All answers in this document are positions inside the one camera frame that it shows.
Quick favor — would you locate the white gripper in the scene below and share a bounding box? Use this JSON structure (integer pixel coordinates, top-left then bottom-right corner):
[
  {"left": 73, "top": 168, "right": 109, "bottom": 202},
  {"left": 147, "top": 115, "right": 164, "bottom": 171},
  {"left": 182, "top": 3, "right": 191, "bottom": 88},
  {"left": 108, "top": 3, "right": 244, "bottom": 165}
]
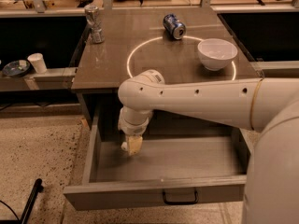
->
[{"left": 118, "top": 106, "right": 153, "bottom": 156}]

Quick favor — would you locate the clear plastic bottle white cap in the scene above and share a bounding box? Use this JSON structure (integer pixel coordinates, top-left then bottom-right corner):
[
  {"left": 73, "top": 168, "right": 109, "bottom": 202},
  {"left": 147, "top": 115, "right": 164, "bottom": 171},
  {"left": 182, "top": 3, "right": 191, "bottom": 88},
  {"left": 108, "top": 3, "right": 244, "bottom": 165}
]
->
[{"left": 121, "top": 142, "right": 128, "bottom": 151}]

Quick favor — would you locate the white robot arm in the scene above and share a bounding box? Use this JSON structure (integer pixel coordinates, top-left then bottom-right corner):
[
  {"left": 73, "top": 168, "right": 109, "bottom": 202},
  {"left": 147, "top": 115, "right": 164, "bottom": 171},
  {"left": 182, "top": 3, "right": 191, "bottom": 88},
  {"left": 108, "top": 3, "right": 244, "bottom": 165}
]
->
[{"left": 118, "top": 70, "right": 299, "bottom": 224}]

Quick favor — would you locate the open grey drawer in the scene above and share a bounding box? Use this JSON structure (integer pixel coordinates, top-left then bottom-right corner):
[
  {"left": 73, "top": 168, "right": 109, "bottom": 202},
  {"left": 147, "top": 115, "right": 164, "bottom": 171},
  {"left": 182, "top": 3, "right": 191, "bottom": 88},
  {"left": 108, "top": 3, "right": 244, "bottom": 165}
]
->
[{"left": 64, "top": 103, "right": 253, "bottom": 210}]

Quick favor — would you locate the grey cabinet with glossy top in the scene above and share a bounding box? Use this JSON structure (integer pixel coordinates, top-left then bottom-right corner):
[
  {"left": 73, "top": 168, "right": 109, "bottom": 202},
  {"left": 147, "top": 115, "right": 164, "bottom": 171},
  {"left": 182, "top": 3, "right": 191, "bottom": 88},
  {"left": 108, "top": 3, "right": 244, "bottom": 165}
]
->
[{"left": 70, "top": 7, "right": 265, "bottom": 129}]

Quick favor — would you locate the low side shelf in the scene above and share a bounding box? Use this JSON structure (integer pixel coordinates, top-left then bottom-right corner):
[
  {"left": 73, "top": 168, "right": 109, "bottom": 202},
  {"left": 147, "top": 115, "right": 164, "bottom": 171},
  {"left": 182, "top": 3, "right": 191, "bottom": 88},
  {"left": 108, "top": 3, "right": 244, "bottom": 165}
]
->
[{"left": 0, "top": 67, "right": 77, "bottom": 92}]

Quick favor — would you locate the black metal leg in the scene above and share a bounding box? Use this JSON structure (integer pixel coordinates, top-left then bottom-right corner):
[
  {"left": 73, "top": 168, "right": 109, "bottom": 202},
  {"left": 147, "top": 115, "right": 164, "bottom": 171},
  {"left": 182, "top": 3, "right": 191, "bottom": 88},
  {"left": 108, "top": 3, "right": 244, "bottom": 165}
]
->
[{"left": 20, "top": 178, "right": 44, "bottom": 224}]

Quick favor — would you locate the crushed silver can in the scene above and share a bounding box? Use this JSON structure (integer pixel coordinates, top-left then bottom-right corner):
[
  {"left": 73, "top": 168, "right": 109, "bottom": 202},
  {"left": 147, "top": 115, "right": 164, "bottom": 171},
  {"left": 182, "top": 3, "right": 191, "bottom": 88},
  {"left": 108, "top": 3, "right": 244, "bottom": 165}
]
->
[{"left": 84, "top": 4, "right": 105, "bottom": 44}]

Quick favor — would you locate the white ceramic bowl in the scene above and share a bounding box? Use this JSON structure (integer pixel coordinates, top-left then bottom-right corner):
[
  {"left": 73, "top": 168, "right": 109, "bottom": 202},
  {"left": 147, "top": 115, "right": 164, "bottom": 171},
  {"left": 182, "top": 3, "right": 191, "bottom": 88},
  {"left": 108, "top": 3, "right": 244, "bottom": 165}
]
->
[{"left": 197, "top": 38, "right": 238, "bottom": 71}]

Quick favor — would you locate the blue soda can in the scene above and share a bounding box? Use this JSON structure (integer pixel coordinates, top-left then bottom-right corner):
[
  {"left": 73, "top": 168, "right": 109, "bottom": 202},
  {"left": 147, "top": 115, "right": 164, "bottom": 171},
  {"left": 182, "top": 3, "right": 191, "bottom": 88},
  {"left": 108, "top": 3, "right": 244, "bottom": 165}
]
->
[{"left": 163, "top": 14, "right": 186, "bottom": 40}]

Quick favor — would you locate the white paper cup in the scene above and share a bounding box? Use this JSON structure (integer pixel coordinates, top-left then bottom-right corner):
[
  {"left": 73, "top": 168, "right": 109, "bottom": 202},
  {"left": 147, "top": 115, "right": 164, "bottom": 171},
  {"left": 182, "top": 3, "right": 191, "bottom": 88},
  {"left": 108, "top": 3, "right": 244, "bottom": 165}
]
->
[{"left": 27, "top": 53, "right": 47, "bottom": 74}]

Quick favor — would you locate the dark round plate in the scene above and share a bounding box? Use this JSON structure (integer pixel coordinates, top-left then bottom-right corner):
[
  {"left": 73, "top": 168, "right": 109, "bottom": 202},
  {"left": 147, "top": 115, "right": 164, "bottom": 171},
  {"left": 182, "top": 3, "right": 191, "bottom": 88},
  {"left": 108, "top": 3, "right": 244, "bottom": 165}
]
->
[{"left": 2, "top": 60, "right": 30, "bottom": 77}]

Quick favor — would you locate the black drawer handle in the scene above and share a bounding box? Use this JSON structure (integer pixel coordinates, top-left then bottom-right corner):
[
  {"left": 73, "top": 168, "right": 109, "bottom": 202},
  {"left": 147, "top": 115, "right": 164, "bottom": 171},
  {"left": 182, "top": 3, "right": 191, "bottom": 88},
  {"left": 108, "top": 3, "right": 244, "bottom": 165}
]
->
[{"left": 162, "top": 190, "right": 199, "bottom": 205}]

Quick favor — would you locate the black floor cable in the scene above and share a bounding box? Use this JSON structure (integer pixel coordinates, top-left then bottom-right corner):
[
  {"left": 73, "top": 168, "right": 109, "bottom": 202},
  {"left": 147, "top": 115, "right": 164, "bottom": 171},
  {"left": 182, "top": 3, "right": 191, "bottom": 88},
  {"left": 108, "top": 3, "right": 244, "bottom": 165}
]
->
[{"left": 0, "top": 199, "right": 21, "bottom": 222}]

